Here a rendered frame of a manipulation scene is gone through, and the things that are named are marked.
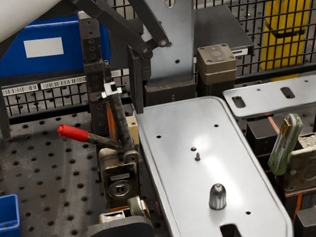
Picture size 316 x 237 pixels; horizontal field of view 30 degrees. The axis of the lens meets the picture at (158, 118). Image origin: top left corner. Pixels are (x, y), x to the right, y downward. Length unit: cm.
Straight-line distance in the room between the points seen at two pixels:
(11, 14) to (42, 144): 144
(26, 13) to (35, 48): 109
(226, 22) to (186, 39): 26
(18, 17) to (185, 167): 91
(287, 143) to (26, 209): 72
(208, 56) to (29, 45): 41
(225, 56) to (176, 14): 17
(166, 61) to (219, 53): 13
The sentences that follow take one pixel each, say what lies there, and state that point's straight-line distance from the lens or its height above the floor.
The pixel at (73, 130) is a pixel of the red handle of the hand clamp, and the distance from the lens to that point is 108.
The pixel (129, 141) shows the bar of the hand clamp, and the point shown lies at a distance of 111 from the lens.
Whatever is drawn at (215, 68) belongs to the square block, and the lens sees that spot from 138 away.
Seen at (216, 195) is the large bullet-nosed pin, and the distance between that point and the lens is 109.
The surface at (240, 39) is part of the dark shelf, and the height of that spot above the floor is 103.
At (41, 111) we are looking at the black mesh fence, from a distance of 176.
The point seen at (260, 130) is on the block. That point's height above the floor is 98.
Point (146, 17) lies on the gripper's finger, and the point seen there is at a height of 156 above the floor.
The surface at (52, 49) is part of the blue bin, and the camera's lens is 140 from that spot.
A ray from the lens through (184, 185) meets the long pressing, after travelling 116.
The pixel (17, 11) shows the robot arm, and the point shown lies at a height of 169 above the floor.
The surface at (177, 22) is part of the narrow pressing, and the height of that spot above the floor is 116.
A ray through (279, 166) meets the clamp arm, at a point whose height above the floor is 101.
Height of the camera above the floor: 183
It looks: 40 degrees down
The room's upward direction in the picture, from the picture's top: 2 degrees counter-clockwise
